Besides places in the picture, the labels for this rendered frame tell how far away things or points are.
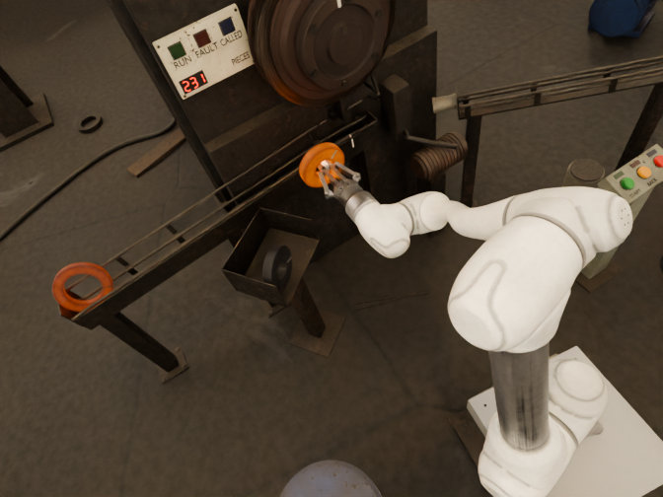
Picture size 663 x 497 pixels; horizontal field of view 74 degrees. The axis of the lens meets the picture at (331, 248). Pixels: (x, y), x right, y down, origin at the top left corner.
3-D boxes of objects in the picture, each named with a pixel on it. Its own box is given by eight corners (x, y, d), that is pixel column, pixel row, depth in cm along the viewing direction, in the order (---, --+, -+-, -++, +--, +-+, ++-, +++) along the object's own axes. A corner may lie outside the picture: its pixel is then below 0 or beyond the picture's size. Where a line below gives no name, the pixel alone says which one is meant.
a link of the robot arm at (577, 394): (603, 407, 120) (632, 374, 103) (567, 460, 113) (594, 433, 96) (546, 369, 128) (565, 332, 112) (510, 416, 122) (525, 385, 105)
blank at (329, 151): (323, 185, 152) (328, 191, 150) (289, 177, 140) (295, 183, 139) (347, 148, 146) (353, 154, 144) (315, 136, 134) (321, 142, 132)
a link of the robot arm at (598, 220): (526, 175, 82) (483, 217, 77) (630, 159, 66) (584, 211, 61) (553, 232, 86) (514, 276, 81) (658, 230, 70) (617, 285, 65)
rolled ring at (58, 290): (80, 254, 148) (81, 250, 151) (37, 291, 148) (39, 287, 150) (124, 287, 158) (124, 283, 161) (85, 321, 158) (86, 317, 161)
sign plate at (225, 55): (181, 97, 137) (151, 42, 123) (254, 59, 141) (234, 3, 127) (184, 100, 136) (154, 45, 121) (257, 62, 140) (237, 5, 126)
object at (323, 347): (282, 354, 197) (220, 269, 139) (307, 304, 210) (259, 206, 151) (323, 369, 190) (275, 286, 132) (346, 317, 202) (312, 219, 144)
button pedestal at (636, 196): (554, 270, 196) (597, 173, 146) (595, 243, 200) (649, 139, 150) (585, 296, 187) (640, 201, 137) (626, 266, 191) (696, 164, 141)
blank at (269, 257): (266, 302, 140) (275, 303, 139) (257, 261, 132) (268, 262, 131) (285, 273, 152) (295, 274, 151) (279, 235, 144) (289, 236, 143)
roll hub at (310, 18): (307, 99, 139) (283, 10, 116) (381, 59, 143) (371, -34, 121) (316, 107, 136) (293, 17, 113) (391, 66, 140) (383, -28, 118)
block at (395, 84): (382, 130, 186) (376, 80, 166) (398, 121, 187) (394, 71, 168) (397, 143, 180) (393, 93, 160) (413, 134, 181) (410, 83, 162)
